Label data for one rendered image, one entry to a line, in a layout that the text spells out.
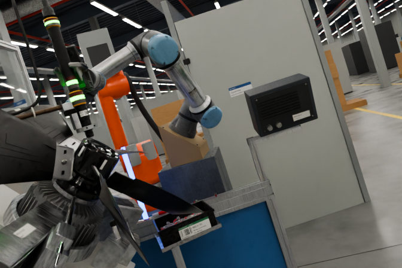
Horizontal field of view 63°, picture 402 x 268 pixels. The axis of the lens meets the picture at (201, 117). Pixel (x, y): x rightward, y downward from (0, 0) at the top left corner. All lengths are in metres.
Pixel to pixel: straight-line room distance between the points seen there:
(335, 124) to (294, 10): 1.05
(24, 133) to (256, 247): 1.06
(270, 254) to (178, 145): 0.65
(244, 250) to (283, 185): 1.54
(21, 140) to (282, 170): 2.42
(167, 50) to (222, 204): 0.68
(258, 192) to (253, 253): 0.27
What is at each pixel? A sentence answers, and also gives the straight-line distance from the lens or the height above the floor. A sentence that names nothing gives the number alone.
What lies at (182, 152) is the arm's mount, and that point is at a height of 1.06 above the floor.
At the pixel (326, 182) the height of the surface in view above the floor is 0.28.
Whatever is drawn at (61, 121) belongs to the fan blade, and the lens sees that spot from 1.16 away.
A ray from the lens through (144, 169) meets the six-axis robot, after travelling 4.91.
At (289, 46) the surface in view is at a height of 1.50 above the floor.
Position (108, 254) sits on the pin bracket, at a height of 0.94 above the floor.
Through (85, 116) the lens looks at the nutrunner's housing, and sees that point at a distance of 1.10.
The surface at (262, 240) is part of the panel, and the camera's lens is 1.55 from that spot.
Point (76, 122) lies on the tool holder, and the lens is 1.09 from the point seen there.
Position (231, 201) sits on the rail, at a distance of 1.46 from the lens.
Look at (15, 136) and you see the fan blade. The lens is 0.89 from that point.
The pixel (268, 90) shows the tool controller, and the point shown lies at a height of 1.23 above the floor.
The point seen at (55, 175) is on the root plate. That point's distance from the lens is 0.94.
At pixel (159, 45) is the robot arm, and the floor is 1.53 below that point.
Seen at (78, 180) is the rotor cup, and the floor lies 1.16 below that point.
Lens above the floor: 1.25
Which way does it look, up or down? 2 degrees down
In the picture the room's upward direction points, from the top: 18 degrees counter-clockwise
